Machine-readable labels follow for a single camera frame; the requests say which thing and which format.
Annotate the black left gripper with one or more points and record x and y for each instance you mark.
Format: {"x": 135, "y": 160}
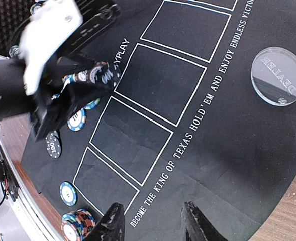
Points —
{"x": 49, "y": 49}

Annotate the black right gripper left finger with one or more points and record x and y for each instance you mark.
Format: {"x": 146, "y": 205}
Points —
{"x": 111, "y": 227}

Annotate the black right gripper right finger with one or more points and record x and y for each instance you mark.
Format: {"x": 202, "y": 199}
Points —
{"x": 195, "y": 226}

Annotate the mixed colour chip stack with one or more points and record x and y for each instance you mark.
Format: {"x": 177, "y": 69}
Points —
{"x": 76, "y": 226}

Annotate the dark dealer button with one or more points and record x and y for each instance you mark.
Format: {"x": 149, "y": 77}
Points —
{"x": 273, "y": 76}

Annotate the black hundred chip stack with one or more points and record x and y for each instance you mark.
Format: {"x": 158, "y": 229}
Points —
{"x": 102, "y": 74}

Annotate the aluminium poker chip case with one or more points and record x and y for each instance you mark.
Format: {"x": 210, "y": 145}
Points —
{"x": 14, "y": 16}

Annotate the black poker play mat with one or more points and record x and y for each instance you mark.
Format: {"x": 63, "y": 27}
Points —
{"x": 184, "y": 123}

